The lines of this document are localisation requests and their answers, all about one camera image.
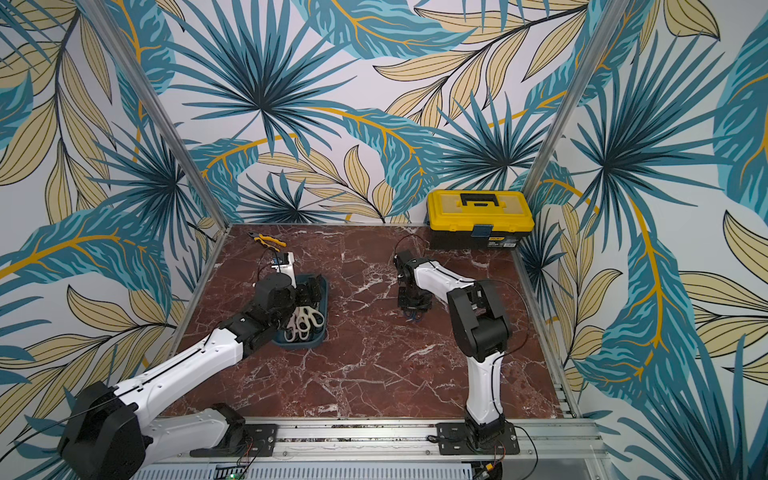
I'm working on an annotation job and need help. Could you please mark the yellow handled pliers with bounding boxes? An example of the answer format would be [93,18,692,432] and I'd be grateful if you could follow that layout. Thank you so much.
[248,231,287,252]

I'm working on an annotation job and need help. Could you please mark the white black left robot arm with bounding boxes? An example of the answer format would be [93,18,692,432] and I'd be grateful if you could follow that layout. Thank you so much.
[57,273,327,479]

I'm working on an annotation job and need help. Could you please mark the blue handled scissors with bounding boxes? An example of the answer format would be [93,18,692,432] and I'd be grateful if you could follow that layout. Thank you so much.
[404,310,426,323]

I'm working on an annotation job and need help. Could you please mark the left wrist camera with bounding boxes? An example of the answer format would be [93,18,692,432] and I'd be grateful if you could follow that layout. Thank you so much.
[271,252,297,287]

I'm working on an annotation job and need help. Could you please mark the yellow black plastic toolbox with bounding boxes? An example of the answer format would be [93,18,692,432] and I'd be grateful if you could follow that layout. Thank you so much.
[427,190,535,250]

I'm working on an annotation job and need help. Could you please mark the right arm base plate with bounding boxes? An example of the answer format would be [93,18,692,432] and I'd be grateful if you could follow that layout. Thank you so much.
[427,418,520,456]

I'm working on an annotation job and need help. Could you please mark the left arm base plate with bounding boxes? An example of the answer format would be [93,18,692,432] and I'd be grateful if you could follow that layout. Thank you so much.
[190,423,278,458]

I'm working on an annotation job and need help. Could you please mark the teal plastic storage box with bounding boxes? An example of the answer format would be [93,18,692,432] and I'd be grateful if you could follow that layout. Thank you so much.
[272,275,328,350]

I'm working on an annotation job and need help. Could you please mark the aluminium mounting rail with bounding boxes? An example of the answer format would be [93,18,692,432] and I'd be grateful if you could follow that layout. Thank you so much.
[107,409,618,479]

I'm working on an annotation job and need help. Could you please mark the white handled scissors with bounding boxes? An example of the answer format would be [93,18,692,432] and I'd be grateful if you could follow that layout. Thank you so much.
[284,306,325,343]

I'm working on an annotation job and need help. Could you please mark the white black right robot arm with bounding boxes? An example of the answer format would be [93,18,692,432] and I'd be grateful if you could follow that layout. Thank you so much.
[393,250,511,445]

